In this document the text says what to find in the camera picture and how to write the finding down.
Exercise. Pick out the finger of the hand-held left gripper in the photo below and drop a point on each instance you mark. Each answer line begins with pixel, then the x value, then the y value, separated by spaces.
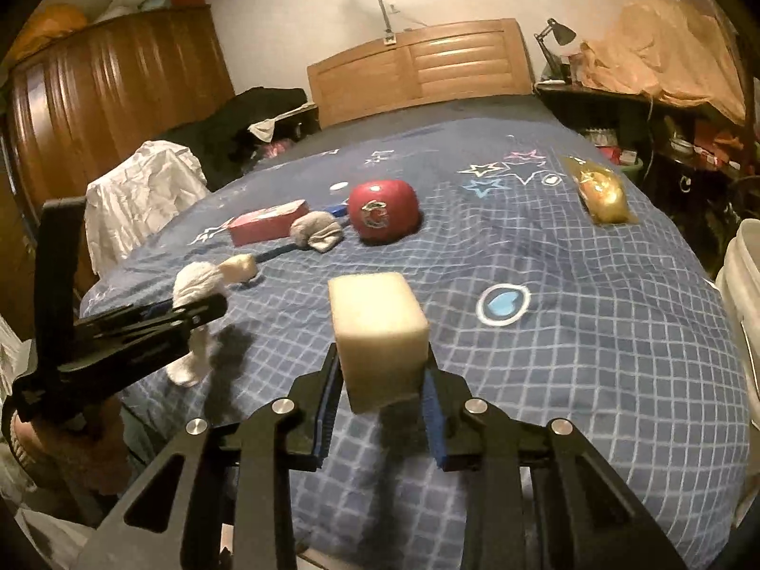
pixel 136 351
pixel 148 316

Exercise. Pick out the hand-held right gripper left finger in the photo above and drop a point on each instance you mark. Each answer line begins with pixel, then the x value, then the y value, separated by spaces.
pixel 326 415

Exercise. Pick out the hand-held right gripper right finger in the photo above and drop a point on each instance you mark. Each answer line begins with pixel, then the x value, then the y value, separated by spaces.
pixel 436 427

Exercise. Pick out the white sock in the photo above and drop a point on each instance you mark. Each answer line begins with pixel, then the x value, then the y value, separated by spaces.
pixel 196 282

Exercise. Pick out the cream sponge block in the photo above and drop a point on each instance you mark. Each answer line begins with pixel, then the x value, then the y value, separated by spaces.
pixel 374 332

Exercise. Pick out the person's left hand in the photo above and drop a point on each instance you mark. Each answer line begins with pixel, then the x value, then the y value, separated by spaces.
pixel 71 454

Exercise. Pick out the white crumpled cloth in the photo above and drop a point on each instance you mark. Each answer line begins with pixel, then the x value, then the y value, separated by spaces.
pixel 142 202

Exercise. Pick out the small cream roll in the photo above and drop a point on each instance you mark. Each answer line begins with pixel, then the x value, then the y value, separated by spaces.
pixel 240 268

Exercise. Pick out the blue checked star blanket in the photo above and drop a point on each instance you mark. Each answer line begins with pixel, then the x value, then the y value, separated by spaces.
pixel 564 368

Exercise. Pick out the red tissue box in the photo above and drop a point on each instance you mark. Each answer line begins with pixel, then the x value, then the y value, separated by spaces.
pixel 261 228

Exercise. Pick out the grey sock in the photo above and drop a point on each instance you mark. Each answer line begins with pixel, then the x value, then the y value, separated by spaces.
pixel 317 231

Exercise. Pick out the brown wooden wardrobe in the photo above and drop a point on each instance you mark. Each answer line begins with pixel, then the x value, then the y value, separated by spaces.
pixel 119 83

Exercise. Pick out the black clothes pile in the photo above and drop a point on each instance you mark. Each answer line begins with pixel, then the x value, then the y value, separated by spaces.
pixel 225 130

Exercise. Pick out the small blue object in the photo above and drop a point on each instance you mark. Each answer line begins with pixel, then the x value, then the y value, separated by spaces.
pixel 336 209

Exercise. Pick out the pink cloth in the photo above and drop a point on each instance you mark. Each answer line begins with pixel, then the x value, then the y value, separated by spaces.
pixel 279 148

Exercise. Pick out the small grey white cloth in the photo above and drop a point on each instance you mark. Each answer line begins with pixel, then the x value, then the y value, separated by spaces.
pixel 262 129

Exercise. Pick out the orange cloth bundle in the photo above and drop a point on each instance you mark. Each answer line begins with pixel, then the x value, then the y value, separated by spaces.
pixel 50 27

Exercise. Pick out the yellow snack packet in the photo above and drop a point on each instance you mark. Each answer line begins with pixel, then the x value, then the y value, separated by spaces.
pixel 602 193

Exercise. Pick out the dark grey bed sheet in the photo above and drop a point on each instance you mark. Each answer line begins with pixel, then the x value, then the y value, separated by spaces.
pixel 427 113

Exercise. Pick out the wooden headboard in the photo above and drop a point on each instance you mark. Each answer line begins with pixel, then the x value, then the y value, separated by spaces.
pixel 368 83

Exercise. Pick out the green plastic basket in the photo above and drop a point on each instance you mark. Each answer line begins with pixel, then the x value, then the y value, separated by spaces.
pixel 630 167

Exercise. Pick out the dark wooden desk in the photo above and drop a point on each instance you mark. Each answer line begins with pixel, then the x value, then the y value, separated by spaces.
pixel 594 107

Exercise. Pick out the black desk lamp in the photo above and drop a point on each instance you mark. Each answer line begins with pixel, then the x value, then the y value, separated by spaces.
pixel 561 32

